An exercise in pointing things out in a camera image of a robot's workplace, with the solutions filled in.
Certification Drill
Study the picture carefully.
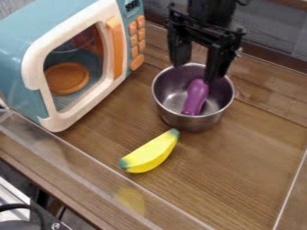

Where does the purple toy eggplant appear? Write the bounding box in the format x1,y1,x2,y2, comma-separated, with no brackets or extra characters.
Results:
182,79,210,116

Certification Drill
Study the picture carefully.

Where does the clear acrylic barrier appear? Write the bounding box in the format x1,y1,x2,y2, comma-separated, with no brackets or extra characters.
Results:
0,109,216,230

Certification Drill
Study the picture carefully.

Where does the orange microwave turntable plate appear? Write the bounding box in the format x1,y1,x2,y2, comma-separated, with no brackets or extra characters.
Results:
45,63,89,95

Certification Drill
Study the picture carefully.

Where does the silver metal pot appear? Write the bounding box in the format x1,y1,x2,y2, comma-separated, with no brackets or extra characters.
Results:
151,63,236,132

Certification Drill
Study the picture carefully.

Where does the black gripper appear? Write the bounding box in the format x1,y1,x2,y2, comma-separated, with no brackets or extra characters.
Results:
166,0,246,84

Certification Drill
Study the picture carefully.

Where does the blue toy microwave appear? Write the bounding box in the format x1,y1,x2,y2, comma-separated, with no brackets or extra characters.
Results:
0,0,147,132

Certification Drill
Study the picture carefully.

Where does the black cable bottom left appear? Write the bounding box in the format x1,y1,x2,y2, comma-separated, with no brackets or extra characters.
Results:
0,203,46,230

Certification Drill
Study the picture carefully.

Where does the yellow toy banana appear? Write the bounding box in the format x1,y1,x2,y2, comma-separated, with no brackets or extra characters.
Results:
119,128,181,173

